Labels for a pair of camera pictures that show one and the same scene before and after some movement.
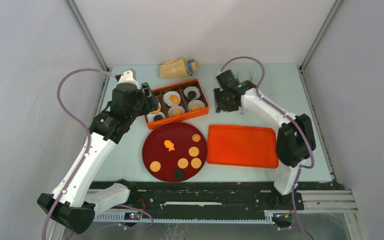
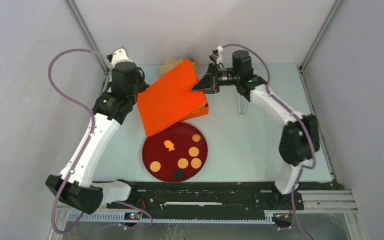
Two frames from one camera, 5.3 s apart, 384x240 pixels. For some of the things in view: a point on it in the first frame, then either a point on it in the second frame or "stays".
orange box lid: x=242 y=146 → x=170 y=98
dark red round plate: x=174 y=152 stays
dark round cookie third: x=179 y=174 stays
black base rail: x=209 y=196 stays
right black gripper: x=226 y=103 → x=214 y=81
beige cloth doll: x=178 y=67 stays
